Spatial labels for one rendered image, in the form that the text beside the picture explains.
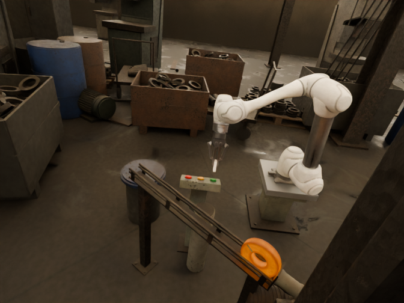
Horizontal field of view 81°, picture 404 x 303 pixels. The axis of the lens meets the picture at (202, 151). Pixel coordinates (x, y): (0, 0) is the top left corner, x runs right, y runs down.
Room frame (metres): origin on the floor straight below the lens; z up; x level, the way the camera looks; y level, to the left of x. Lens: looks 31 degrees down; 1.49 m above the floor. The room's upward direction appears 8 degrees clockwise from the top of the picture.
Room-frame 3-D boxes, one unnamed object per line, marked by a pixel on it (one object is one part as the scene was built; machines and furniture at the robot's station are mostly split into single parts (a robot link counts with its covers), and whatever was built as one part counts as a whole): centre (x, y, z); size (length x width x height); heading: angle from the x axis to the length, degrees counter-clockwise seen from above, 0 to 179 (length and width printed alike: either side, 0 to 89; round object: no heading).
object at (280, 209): (1.56, -0.67, 0.15); 0.40 x 0.40 x 0.31; 1
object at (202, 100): (3.07, 0.51, 0.33); 0.93 x 0.73 x 0.66; 99
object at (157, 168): (1.37, 0.40, 0.21); 0.32 x 0.32 x 0.43
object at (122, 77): (4.20, 1.30, 0.48); 1.18 x 0.65 x 0.96; 12
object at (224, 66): (4.74, 0.01, 0.38); 1.03 x 0.83 x 0.75; 95
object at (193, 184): (1.14, -0.02, 0.31); 0.24 x 0.16 x 0.62; 92
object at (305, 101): (3.90, -2.11, 0.43); 1.23 x 0.93 x 0.87; 90
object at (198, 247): (0.98, -0.06, 0.26); 0.12 x 0.12 x 0.52
